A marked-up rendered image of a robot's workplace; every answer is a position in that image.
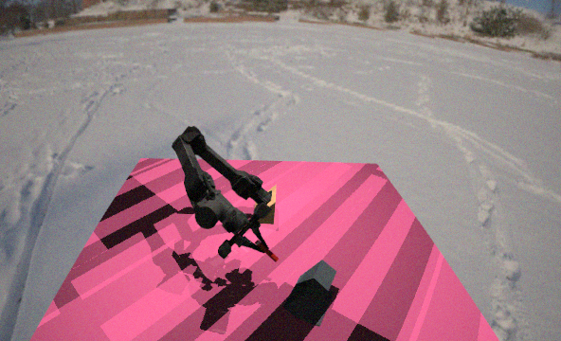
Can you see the dark red peg with grey band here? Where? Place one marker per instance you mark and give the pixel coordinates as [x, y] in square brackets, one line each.
[266, 251]

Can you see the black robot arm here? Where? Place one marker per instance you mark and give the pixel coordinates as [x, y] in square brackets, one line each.
[207, 202]

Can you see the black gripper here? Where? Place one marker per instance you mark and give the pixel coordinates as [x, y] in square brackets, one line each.
[235, 221]

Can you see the grey square panel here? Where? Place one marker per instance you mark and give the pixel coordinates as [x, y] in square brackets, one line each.
[310, 298]

